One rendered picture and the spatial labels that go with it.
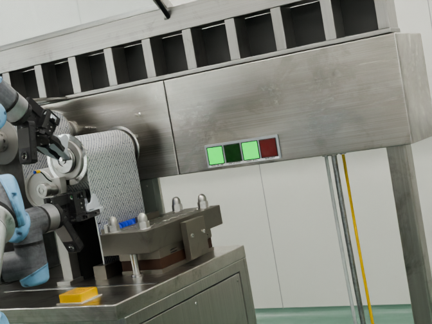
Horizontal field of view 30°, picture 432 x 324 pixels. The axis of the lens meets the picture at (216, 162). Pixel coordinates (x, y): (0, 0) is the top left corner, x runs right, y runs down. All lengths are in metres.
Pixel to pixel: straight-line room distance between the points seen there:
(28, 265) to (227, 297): 0.63
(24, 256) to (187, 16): 0.88
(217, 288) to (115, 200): 0.40
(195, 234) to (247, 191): 2.76
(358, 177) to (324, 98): 2.52
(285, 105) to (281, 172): 2.65
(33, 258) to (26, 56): 0.98
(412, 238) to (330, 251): 2.53
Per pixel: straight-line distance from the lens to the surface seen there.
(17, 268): 2.09
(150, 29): 2.55
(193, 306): 2.24
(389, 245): 4.78
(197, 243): 2.34
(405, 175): 2.39
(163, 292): 2.12
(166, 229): 2.25
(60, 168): 2.34
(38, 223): 2.09
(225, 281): 2.39
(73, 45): 2.73
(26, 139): 2.19
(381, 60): 2.21
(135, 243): 2.20
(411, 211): 2.40
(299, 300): 5.09
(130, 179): 2.46
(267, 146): 2.35
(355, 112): 2.24
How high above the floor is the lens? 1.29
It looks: 3 degrees down
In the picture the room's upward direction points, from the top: 10 degrees counter-clockwise
